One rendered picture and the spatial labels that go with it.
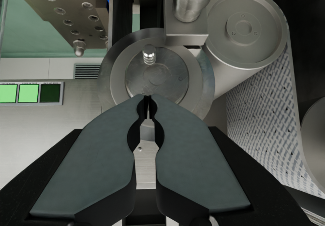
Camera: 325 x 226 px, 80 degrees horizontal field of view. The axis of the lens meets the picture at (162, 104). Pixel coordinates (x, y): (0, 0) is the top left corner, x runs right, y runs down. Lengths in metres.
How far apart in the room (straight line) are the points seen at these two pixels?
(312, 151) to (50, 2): 0.54
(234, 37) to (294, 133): 0.15
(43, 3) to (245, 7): 0.41
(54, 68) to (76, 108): 2.83
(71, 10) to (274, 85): 0.44
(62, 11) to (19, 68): 3.17
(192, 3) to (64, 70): 3.21
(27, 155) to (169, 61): 0.52
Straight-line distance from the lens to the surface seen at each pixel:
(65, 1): 0.51
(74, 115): 0.61
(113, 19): 0.30
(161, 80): 0.23
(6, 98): 0.71
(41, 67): 3.53
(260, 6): 0.34
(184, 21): 0.24
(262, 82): 0.37
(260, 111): 0.37
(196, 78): 0.25
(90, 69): 3.22
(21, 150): 0.67
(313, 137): 0.32
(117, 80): 0.24
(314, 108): 0.33
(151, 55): 0.21
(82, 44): 0.65
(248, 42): 0.30
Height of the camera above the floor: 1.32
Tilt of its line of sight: 10 degrees down
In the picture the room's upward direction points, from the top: 179 degrees clockwise
